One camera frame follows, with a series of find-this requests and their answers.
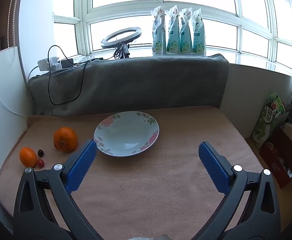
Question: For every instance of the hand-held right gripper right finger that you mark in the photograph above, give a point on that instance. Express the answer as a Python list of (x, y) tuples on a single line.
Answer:
[(212, 166)]

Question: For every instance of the beige blanket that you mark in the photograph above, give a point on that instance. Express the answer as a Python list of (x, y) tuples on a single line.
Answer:
[(161, 180)]

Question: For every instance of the red cardboard box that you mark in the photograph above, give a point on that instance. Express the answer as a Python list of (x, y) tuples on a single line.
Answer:
[(278, 155)]

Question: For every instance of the red cherry tomato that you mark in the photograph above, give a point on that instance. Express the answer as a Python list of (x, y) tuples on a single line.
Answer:
[(40, 163)]

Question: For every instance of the green printed pack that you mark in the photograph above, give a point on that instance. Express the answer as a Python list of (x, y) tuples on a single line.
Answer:
[(267, 120)]

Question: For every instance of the white power strip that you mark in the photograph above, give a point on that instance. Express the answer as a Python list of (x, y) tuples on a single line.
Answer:
[(45, 64)]

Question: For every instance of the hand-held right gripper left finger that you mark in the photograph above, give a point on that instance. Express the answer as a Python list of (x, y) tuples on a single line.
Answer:
[(82, 165)]

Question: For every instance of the large orange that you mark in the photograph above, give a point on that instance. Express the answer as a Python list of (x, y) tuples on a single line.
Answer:
[(65, 140)]

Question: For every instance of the white window frame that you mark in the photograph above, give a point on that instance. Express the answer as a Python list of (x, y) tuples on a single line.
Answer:
[(83, 5)]

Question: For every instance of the grey blanket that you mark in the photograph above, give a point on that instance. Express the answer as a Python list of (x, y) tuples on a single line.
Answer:
[(136, 85)]

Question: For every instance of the black power adapter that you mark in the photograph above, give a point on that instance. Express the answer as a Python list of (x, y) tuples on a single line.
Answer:
[(67, 63)]

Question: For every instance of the small orange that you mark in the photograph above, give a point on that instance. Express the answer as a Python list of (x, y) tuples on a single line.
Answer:
[(27, 157)]

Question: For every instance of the white bowl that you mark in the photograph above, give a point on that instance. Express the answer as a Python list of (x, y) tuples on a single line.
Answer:
[(126, 135)]

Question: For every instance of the floral refill pouch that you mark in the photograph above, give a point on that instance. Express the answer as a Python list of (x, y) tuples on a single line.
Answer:
[(186, 35), (158, 35), (198, 35), (173, 35)]

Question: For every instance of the dark cherry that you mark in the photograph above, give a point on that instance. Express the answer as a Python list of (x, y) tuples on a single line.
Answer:
[(40, 152)]

